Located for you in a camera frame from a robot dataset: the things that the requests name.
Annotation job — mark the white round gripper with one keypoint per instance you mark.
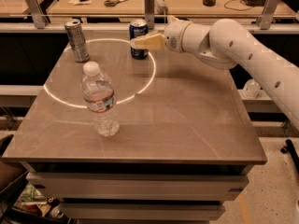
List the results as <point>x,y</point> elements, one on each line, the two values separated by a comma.
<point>174,36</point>

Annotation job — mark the blue pepsi can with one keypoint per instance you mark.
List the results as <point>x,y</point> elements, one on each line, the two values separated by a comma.
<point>137,29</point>

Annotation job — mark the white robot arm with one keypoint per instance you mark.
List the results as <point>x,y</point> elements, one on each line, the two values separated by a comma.
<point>224,45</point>

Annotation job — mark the silver energy drink can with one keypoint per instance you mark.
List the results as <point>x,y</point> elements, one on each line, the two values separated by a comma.
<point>77,40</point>

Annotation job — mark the white power strip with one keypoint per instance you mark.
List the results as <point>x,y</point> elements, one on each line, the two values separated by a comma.
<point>161,6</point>

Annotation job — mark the clear plastic water bottle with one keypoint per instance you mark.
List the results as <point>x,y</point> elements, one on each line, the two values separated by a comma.
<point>99,96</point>

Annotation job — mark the clear sanitizer bottle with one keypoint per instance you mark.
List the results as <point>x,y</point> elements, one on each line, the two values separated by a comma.
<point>251,89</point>

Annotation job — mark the black chair leg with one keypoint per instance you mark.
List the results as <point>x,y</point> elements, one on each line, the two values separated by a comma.
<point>289,148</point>

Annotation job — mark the grey drawer cabinet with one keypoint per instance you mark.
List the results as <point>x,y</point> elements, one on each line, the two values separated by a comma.
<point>140,198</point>

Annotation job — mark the green packaged items in bin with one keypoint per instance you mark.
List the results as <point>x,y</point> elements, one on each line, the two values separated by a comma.
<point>33,201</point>

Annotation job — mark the metal divider bracket middle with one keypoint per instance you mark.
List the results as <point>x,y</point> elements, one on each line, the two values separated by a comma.
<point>149,12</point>

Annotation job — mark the metal divider bracket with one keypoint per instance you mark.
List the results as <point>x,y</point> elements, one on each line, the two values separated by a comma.
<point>37,14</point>
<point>265,20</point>
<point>149,12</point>

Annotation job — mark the scissors with black handles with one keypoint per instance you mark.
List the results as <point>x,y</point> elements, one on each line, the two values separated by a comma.
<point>112,3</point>

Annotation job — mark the metal divider bracket right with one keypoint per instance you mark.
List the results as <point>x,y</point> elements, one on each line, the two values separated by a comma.
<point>265,20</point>

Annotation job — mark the metal divider bracket left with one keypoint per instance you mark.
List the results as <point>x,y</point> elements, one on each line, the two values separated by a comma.
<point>37,14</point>

